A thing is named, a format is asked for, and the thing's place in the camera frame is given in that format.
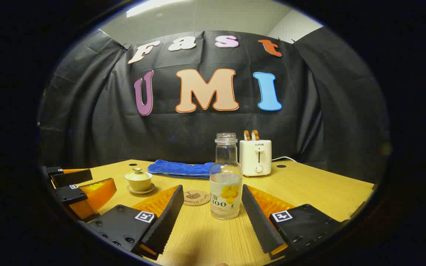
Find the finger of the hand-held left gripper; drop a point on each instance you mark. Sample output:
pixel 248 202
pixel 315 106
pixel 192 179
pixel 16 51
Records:
pixel 68 194
pixel 72 178

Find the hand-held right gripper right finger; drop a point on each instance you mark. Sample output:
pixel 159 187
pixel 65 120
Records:
pixel 259 221

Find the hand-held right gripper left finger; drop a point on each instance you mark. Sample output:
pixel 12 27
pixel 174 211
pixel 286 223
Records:
pixel 168 218

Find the round cork coaster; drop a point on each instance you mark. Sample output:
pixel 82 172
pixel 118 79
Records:
pixel 196 197

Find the beige ceramic teacup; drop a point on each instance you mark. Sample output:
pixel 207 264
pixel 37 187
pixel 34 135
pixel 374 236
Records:
pixel 139 184

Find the clear plastic water bottle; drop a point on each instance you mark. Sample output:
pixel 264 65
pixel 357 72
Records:
pixel 226 184

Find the beige teacup saucer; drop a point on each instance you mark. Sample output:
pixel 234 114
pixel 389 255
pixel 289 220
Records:
pixel 150 189

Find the blue folded towel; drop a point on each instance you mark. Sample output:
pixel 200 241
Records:
pixel 179 169

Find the cream white toaster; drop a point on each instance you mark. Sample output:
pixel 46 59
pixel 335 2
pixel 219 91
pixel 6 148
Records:
pixel 250 159

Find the black backdrop cloth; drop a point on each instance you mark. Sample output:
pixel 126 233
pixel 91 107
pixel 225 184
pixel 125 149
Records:
pixel 105 122

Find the toast bread slice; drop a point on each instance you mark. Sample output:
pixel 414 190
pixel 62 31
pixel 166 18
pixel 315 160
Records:
pixel 247 135
pixel 255 135

